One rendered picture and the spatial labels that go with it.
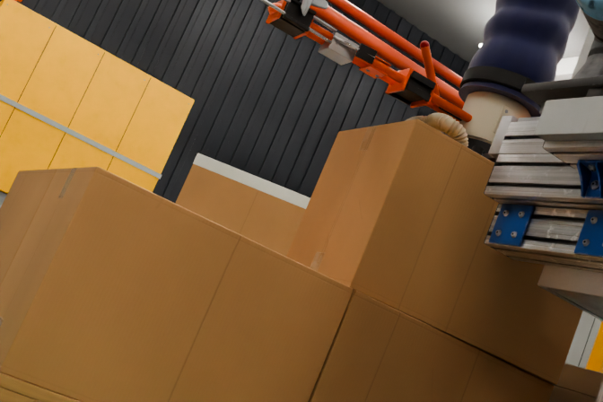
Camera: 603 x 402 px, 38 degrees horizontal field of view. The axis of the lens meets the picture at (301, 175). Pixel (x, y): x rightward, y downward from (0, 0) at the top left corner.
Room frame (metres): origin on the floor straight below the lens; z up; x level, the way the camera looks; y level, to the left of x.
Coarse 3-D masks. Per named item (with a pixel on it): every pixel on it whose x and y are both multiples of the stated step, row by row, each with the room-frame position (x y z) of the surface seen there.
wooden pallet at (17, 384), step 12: (0, 372) 1.60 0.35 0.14; (0, 384) 1.60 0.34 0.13; (12, 384) 1.61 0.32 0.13; (24, 384) 1.62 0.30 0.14; (0, 396) 1.61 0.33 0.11; (12, 396) 1.61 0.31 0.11; (24, 396) 1.62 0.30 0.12; (36, 396) 1.63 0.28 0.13; (48, 396) 1.64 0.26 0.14; (60, 396) 1.65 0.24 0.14
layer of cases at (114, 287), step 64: (64, 192) 1.77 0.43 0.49; (128, 192) 1.63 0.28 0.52; (0, 256) 2.14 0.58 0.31; (64, 256) 1.61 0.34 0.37; (128, 256) 1.65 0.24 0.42; (192, 256) 1.70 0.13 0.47; (256, 256) 1.74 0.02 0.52; (0, 320) 1.79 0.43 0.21; (64, 320) 1.63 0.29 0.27; (128, 320) 1.67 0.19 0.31; (192, 320) 1.72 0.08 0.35; (256, 320) 1.77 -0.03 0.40; (320, 320) 1.82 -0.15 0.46; (384, 320) 1.88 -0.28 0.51; (64, 384) 1.65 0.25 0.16; (128, 384) 1.69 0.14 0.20; (192, 384) 1.74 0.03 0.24; (256, 384) 1.79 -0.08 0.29; (320, 384) 1.84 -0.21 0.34; (384, 384) 1.90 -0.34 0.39; (448, 384) 1.96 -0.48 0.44; (512, 384) 2.03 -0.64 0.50
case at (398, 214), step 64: (384, 128) 1.98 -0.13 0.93; (320, 192) 2.17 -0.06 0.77; (384, 192) 1.86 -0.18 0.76; (448, 192) 1.90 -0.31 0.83; (320, 256) 2.03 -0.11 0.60; (384, 256) 1.87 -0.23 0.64; (448, 256) 1.92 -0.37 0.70; (448, 320) 1.94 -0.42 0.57; (512, 320) 2.00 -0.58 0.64; (576, 320) 2.06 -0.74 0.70
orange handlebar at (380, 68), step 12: (276, 12) 1.90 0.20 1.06; (312, 24) 1.92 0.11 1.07; (312, 36) 1.97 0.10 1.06; (360, 60) 2.01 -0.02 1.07; (372, 72) 2.01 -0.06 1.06; (384, 72) 2.00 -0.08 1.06; (396, 72) 2.00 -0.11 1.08; (432, 108) 2.10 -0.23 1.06; (444, 108) 2.06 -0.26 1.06; (456, 108) 2.07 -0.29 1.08; (456, 120) 2.12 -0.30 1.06; (468, 120) 2.09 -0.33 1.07
